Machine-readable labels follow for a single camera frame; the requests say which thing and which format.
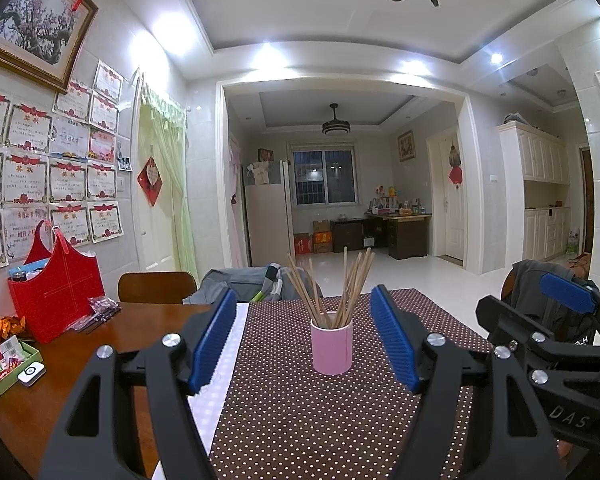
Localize grey jacket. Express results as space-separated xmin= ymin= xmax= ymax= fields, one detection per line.
xmin=182 ymin=263 xmax=323 ymax=305

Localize framed blossom picture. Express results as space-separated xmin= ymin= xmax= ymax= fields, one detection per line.
xmin=0 ymin=0 xmax=100 ymax=95

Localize dark wooden desk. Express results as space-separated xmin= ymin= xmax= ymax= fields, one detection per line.
xmin=331 ymin=212 xmax=433 ymax=260

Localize bunch of wooden chopsticks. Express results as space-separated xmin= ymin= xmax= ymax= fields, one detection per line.
xmin=286 ymin=246 xmax=376 ymax=328

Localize small white device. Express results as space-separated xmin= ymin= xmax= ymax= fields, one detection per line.
xmin=17 ymin=362 xmax=46 ymax=387

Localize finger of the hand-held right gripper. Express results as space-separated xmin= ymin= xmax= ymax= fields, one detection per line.
xmin=540 ymin=272 xmax=600 ymax=346
xmin=476 ymin=296 xmax=600 ymax=386

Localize ceiling fan light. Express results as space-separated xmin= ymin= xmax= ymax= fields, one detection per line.
xmin=322 ymin=103 xmax=351 ymax=137

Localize white cabinet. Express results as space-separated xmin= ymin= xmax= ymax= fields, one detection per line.
xmin=497 ymin=121 xmax=573 ymax=263

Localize window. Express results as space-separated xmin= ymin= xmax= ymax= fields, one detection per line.
xmin=292 ymin=147 xmax=356 ymax=206

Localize red felt bag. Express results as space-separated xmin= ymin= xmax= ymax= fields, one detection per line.
xmin=7 ymin=220 xmax=106 ymax=345

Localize plastic bag of pens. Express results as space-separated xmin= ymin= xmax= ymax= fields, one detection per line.
xmin=72 ymin=296 xmax=122 ymax=333

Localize gold wrapped snacks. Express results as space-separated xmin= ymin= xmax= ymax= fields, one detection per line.
xmin=0 ymin=316 xmax=27 ymax=341

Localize small items on desk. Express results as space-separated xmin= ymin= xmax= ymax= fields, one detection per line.
xmin=370 ymin=186 xmax=426 ymax=217

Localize white door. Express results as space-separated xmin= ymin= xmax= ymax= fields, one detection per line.
xmin=427 ymin=132 xmax=467 ymax=263

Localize wooden chair back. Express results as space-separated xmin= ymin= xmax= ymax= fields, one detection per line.
xmin=117 ymin=271 xmax=198 ymax=305

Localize green tray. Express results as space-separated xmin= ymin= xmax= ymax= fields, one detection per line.
xmin=0 ymin=340 xmax=45 ymax=406

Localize brown polka dot tablecloth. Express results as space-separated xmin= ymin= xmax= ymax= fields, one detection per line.
xmin=150 ymin=287 xmax=496 ymax=480

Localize red hanging door decoration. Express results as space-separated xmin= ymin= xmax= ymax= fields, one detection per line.
xmin=447 ymin=137 xmax=463 ymax=188

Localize red diamond wall decoration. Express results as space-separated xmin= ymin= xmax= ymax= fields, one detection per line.
xmin=137 ymin=156 xmax=163 ymax=207

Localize white refrigerator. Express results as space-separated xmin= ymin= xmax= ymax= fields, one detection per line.
xmin=243 ymin=160 xmax=295 ymax=267

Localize pink cup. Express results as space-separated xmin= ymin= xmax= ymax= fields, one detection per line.
xmin=310 ymin=311 xmax=352 ymax=376

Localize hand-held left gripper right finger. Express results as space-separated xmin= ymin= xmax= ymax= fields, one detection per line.
xmin=369 ymin=285 xmax=566 ymax=480

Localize group of wall certificates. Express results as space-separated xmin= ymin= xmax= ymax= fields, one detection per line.
xmin=0 ymin=59 xmax=123 ymax=275

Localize dark jacket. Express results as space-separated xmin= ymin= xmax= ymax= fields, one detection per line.
xmin=502 ymin=259 xmax=596 ymax=341

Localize orange cardboard box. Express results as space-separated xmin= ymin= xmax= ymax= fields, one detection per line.
xmin=312 ymin=220 xmax=332 ymax=253

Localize light green curtain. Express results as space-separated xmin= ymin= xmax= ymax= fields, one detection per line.
xmin=141 ymin=82 xmax=198 ymax=281

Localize brown door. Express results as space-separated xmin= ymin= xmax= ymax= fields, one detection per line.
xmin=580 ymin=147 xmax=593 ymax=253

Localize small framed painting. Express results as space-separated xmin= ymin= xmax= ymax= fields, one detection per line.
xmin=397 ymin=130 xmax=415 ymax=162

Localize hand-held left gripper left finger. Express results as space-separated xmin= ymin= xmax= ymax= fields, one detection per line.
xmin=39 ymin=287 xmax=238 ymax=480

